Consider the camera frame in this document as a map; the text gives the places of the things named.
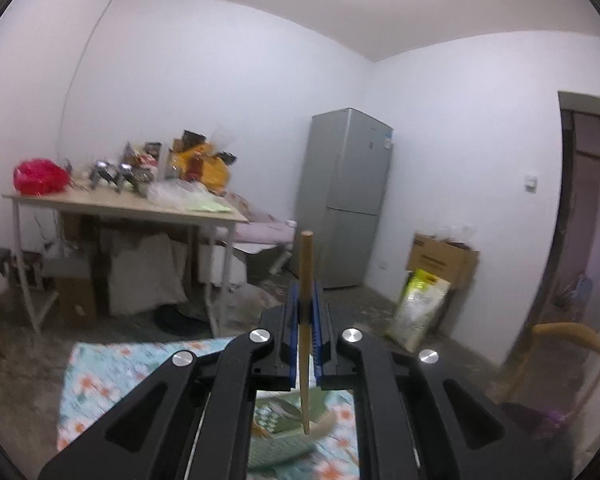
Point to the small brown cardboard box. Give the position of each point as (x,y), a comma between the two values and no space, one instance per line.
(77,302)

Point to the dark brown door frame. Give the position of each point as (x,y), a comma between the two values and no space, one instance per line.
(565,160)

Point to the white sack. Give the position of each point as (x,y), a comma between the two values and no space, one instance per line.
(145,275)

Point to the single bamboo chopstick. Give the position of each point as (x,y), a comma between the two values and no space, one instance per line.
(306,270)

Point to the white storage box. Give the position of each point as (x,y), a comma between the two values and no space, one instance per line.
(220,265)

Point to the silver refrigerator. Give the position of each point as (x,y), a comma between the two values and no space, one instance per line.
(345,185)

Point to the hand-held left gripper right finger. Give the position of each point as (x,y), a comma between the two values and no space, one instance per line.
(390,390)

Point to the yellow plastic bag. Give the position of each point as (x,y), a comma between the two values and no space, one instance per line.
(210,170)

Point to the grey metal-legged table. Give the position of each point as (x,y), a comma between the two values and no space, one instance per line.
(105,205)

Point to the green plastic utensil basket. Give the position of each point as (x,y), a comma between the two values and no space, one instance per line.
(280,442)

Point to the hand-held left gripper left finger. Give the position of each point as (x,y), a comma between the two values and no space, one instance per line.
(220,385)

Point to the red plastic bag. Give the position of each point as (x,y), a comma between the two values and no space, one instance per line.
(40,177)

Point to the pink floral folding bed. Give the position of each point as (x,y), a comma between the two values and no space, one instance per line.
(265,232)

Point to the green yellow rice bag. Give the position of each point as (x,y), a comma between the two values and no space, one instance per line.
(417,310)

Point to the floral blue blanket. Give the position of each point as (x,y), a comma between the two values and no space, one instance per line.
(105,380)

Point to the dark cloth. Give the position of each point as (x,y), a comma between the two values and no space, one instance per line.
(180,320)

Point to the clear plastic bag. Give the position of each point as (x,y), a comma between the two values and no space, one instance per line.
(180,195)

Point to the white wall switch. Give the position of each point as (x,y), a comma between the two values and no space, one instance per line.
(531,183)

